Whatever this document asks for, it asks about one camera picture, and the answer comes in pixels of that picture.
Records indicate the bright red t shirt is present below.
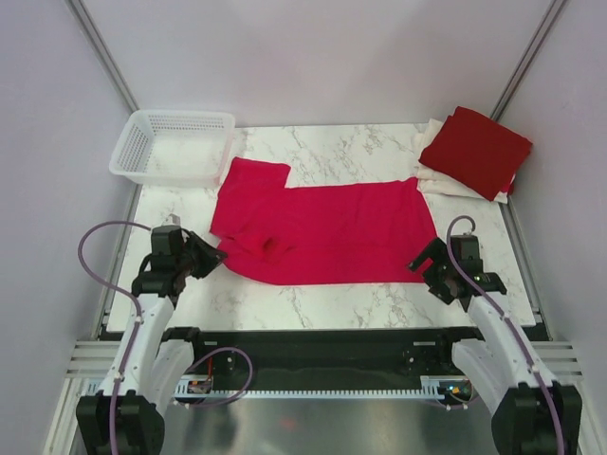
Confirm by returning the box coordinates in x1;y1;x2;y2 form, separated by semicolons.
211;157;436;286

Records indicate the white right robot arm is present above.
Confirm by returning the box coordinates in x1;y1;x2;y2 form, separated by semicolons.
409;235;582;454

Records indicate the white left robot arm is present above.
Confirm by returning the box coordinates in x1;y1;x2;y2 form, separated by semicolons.
76;225;227;454

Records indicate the cream folded t shirt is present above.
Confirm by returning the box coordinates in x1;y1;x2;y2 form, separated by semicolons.
416;119;512;204

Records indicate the dark red folded t shirt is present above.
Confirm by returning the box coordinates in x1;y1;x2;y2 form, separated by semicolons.
419;106;532;201

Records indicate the white plastic basket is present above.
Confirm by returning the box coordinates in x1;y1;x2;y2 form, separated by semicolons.
109;109;235;188

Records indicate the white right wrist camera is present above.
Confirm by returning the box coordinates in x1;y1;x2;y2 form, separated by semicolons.
464;217;476;236

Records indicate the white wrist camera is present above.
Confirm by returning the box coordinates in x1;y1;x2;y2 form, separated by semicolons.
464;217;476;236
162;213;182;229

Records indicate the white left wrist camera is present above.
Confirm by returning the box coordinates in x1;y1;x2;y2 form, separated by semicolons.
162;213;182;229

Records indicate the white slotted cable duct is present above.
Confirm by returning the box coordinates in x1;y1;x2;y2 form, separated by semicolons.
174;375;473;400

